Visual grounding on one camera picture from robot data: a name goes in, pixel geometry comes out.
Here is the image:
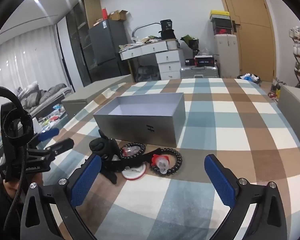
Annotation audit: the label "yellow shoe box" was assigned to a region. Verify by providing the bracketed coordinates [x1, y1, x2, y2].
[209, 10, 230, 20]

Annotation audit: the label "silver suitcase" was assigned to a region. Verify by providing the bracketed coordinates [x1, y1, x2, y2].
[180, 64, 220, 78]

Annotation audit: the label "white curtain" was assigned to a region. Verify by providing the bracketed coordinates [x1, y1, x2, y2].
[0, 24, 70, 135]

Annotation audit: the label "grey cloth bundle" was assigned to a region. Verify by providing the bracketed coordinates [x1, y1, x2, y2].
[137, 66, 160, 82]

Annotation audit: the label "wooden door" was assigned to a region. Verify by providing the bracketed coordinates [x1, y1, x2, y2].
[215, 0, 277, 82]

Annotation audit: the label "dark grey refrigerator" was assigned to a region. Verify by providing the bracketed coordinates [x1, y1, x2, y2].
[89, 19, 130, 83]

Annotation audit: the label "red black shoe box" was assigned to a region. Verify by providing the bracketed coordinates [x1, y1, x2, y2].
[213, 27, 233, 36]

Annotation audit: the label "grey metal tube frame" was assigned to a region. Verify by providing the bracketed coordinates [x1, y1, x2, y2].
[132, 22, 163, 39]

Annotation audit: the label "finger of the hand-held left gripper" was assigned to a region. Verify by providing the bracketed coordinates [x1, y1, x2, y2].
[41, 138, 75, 158]
[30, 127, 60, 146]

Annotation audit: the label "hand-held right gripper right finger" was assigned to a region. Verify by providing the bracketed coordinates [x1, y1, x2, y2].
[204, 154, 288, 240]

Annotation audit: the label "black hair claw clip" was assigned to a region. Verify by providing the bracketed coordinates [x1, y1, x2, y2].
[89, 129, 120, 161]

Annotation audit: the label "grey cardboard box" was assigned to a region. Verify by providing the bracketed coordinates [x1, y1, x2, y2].
[93, 92, 186, 147]

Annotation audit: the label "open cardboard box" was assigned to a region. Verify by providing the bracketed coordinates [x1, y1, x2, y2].
[109, 10, 128, 21]

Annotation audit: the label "round white pin badge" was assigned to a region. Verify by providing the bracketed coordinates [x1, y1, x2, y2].
[121, 164, 147, 180]

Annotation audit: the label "pile of papers and packets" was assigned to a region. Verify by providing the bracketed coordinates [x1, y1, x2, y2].
[119, 35, 163, 52]

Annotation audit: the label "plaid tablecloth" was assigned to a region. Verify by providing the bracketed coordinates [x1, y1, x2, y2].
[41, 77, 300, 240]

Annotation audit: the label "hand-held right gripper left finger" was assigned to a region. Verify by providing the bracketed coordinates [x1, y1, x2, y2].
[20, 154, 102, 240]

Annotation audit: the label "glass display cabinet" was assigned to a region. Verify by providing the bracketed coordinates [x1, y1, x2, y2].
[65, 2, 95, 88]

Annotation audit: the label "white desk with drawers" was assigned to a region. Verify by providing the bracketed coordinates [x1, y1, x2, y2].
[119, 40, 184, 81]

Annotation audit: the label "grey storage box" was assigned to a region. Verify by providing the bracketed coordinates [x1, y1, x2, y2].
[61, 74, 134, 118]
[277, 84, 300, 140]

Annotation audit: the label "colourful packets pile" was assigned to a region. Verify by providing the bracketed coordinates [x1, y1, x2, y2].
[39, 102, 68, 130]

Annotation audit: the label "tall cardboard sheet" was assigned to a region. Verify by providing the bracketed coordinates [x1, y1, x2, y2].
[84, 0, 102, 29]

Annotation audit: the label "bed with grey quilts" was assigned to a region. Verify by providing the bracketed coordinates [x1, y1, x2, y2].
[15, 81, 73, 115]

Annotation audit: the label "pile of small toys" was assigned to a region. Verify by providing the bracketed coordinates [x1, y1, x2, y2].
[267, 79, 282, 103]

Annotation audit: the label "black trash bag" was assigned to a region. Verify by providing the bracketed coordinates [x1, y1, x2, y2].
[237, 73, 261, 83]

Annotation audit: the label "black beaded bracelet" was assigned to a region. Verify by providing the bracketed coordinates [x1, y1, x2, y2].
[119, 143, 147, 160]
[149, 148, 183, 177]

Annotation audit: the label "dark wrapped flower bouquet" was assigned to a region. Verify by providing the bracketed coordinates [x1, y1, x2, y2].
[180, 34, 200, 52]

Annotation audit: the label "white cabinet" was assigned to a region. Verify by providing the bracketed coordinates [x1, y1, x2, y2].
[214, 34, 239, 78]

